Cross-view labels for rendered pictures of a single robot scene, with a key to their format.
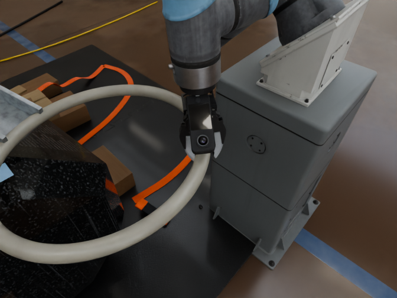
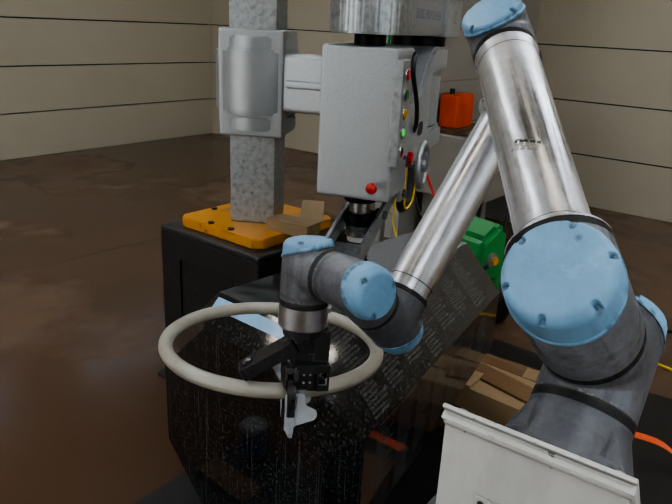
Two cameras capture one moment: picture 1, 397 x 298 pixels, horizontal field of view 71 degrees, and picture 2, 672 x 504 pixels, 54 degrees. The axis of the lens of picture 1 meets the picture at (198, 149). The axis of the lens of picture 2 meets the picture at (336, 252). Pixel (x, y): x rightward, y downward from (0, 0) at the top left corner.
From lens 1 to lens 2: 118 cm
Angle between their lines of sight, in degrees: 72
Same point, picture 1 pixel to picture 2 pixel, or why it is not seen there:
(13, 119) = not seen: hidden behind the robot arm
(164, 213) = (183, 365)
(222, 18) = (296, 273)
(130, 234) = (168, 354)
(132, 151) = not seen: outside the picture
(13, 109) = not seen: hidden behind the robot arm
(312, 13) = (516, 420)
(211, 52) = (286, 295)
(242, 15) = (314, 284)
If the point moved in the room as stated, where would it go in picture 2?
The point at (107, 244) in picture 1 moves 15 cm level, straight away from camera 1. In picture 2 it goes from (163, 347) to (225, 328)
